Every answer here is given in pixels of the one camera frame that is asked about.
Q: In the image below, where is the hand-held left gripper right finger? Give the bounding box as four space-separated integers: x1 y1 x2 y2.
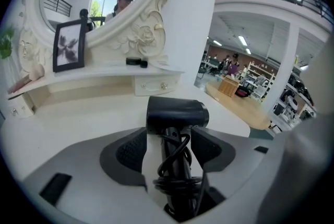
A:
191 126 285 199

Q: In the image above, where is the black bag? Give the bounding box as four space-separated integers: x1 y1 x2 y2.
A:
235 87 253 98

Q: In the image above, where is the black picture frame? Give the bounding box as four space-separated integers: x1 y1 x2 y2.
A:
52 18 88 73

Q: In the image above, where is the black hair dryer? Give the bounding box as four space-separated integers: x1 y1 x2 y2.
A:
145 96 210 219

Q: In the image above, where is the green plant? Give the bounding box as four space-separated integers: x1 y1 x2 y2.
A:
0 26 15 60

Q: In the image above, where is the oval white carved mirror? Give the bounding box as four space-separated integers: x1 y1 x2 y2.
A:
18 0 172 74

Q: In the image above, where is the flat black round container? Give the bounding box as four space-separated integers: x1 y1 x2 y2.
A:
126 56 142 66

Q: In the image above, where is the white shelving rack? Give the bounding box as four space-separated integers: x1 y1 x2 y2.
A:
245 61 277 100

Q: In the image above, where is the white table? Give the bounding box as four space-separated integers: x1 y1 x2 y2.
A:
0 61 252 182

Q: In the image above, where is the wicker basket box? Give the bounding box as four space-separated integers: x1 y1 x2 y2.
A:
218 76 241 98

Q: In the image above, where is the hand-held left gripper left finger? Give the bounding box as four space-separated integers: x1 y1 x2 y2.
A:
22 126 168 221

